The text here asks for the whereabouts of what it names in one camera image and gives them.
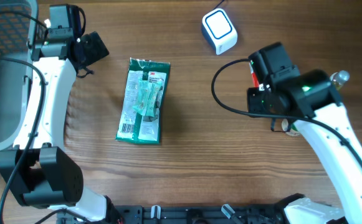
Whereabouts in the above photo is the red stick sachet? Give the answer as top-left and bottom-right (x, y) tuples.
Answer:
(249, 63), (259, 88)

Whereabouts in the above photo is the green lid round container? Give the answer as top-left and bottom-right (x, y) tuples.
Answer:
(282, 119), (300, 136)

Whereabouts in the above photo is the mint green wipes pack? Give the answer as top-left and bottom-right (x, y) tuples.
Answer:
(132, 79), (162, 117)

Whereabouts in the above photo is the yellow liquid bottle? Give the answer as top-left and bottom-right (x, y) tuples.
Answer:
(330, 70), (350, 91)

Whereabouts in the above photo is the green 3M gloves package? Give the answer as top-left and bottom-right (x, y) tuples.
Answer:
(116, 58), (171, 144)

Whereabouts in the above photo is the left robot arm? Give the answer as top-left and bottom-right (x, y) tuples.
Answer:
(0, 4), (112, 223)

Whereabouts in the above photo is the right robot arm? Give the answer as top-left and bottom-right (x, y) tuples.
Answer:
(247, 42), (362, 223)

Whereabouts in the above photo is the white barcode scanner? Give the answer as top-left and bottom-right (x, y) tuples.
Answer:
(201, 8), (238, 55)

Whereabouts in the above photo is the grey plastic mesh basket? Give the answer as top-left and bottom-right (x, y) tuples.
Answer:
(0, 0), (44, 151)

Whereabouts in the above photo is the black right camera cable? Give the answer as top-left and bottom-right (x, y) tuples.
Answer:
(211, 58), (362, 203)

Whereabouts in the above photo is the black camera cable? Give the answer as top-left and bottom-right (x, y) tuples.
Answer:
(0, 11), (85, 224)
(211, 58), (362, 203)

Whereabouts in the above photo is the black left camera cable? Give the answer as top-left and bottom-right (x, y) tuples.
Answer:
(0, 11), (85, 224)

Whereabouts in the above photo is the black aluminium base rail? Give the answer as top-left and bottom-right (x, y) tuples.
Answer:
(56, 203), (293, 224)

